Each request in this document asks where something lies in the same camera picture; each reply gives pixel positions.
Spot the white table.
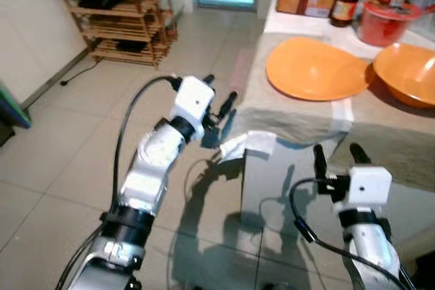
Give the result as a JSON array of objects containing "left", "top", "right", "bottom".
[{"left": 238, "top": 8, "right": 435, "bottom": 257}]

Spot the white paper napkin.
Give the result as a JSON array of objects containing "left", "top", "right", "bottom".
[{"left": 219, "top": 130, "right": 278, "bottom": 163}]

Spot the beige linen tablecloth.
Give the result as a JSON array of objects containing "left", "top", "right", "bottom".
[{"left": 234, "top": 32, "right": 435, "bottom": 192}]

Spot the orange plastic plate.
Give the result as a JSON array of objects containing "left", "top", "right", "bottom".
[{"left": 265, "top": 37, "right": 371, "bottom": 103}]

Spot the orange plastic bowl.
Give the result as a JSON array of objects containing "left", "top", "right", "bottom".
[{"left": 372, "top": 42, "right": 435, "bottom": 109}]

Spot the wooden slatted shelf rack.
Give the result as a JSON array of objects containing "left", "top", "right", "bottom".
[{"left": 53, "top": 0, "right": 179, "bottom": 69}]

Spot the dark floor object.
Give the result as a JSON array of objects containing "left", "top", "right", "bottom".
[{"left": 415, "top": 253, "right": 435, "bottom": 290}]

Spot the red plastic lidded tub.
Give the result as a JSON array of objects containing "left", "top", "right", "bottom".
[{"left": 357, "top": 0, "right": 423, "bottom": 48}]

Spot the dark jar with red lid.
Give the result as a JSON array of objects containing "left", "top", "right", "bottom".
[{"left": 330, "top": 0, "right": 366, "bottom": 28}]

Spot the white cabinet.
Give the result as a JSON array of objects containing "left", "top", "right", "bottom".
[{"left": 0, "top": 0, "right": 89, "bottom": 109}]

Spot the green and blue bin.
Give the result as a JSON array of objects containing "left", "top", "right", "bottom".
[{"left": 0, "top": 79, "right": 33, "bottom": 130}]

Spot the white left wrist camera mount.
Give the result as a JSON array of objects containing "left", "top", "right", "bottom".
[{"left": 170, "top": 76, "right": 216, "bottom": 136}]

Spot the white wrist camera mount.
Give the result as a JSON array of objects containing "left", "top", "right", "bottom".
[
  {"left": 170, "top": 76, "right": 216, "bottom": 136},
  {"left": 347, "top": 165, "right": 393, "bottom": 211}
]

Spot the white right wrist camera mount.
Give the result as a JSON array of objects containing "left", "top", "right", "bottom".
[{"left": 347, "top": 165, "right": 393, "bottom": 211}]

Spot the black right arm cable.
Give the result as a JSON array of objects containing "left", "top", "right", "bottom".
[{"left": 289, "top": 178, "right": 417, "bottom": 290}]

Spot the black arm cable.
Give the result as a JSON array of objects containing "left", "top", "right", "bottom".
[
  {"left": 289, "top": 178, "right": 417, "bottom": 290},
  {"left": 111, "top": 75, "right": 183, "bottom": 219}
]

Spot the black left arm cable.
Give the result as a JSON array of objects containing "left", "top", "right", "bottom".
[{"left": 111, "top": 75, "right": 183, "bottom": 219}]

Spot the black floor cable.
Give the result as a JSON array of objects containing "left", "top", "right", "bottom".
[{"left": 60, "top": 59, "right": 103, "bottom": 87}]

